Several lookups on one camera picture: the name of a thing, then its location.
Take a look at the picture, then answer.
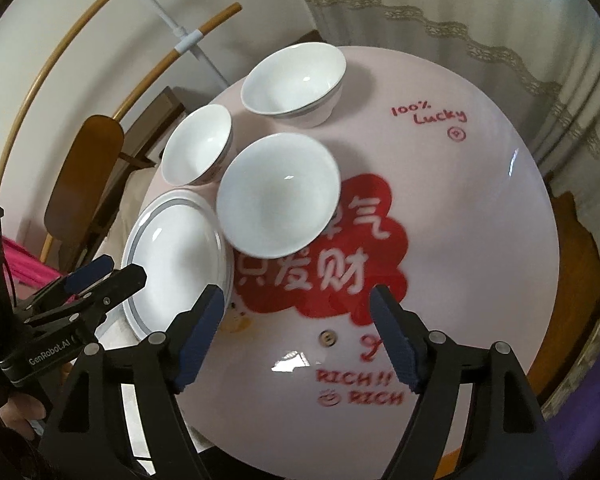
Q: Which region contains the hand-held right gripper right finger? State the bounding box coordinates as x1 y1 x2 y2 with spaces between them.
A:
369 284 563 480

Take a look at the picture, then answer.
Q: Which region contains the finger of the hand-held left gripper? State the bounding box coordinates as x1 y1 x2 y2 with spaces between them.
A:
22 264 147 346
12 255 115 313

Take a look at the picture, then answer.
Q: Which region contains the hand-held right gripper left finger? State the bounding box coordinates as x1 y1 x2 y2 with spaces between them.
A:
39 284 227 480

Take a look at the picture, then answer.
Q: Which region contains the large white bowl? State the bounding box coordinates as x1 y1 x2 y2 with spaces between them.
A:
240 42 347 129

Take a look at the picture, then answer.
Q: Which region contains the person's left hand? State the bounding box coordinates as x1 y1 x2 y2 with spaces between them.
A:
0 392 48 441

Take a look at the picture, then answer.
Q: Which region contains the magenta cloth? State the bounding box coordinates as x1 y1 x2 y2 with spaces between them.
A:
0 237 66 291

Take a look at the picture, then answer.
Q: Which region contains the beige seat cushion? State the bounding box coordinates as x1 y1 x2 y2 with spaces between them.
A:
107 162 163 246

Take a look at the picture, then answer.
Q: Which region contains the brown wooden chair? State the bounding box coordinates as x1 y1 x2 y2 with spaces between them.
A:
42 115 126 271

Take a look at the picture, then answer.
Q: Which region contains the white tablecloth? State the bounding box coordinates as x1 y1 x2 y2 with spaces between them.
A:
115 382 241 466

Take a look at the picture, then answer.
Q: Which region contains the round table pink cloth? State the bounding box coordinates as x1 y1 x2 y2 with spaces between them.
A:
121 45 563 471

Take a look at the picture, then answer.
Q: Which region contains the dark wooden stool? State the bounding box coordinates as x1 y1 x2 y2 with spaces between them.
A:
117 85 187 171

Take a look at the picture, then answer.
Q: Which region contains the purple covered sofa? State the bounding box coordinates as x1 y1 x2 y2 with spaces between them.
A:
540 305 600 461

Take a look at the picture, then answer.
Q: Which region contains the white barre stand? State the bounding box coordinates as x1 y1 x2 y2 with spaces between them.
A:
112 0 231 88

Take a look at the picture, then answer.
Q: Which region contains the long wooden barre rail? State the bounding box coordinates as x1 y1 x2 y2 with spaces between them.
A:
0 0 158 196

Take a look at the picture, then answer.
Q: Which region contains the short wooden barre rail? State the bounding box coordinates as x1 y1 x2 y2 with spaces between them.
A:
112 2 242 121

